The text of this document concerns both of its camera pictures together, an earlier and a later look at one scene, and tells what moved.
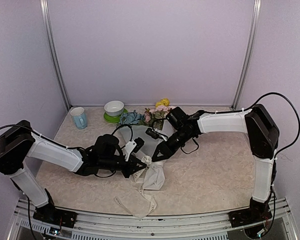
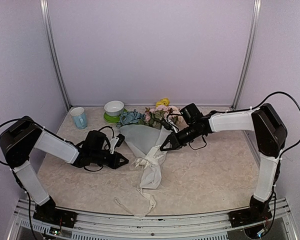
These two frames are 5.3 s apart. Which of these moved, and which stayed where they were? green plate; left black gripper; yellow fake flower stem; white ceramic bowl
Moved: left black gripper
Stayed: green plate; white ceramic bowl; yellow fake flower stem
